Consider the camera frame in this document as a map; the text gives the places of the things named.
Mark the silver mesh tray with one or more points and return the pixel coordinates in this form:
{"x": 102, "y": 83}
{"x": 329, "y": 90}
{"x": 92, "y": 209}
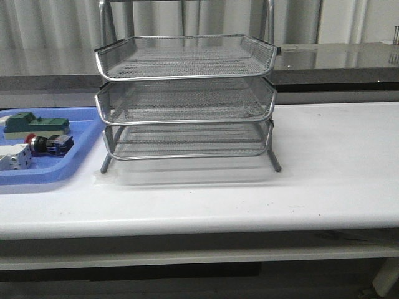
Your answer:
{"x": 185, "y": 57}
{"x": 220, "y": 100}
{"x": 139, "y": 142}

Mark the red emergency stop push button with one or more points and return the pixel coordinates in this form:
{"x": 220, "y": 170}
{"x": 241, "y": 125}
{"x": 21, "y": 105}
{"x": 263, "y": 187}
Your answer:
{"x": 55, "y": 145}

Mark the blue plastic tray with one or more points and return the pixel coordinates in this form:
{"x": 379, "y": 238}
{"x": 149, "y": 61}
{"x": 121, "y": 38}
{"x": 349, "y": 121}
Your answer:
{"x": 85, "y": 128}

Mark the grey stone counter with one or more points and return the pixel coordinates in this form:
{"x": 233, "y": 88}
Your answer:
{"x": 299, "y": 67}

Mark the green and beige electrical module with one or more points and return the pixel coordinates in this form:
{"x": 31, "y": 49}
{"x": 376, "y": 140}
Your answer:
{"x": 20, "y": 125}

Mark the white circuit breaker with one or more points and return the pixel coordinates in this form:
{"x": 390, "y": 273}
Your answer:
{"x": 15, "y": 157}

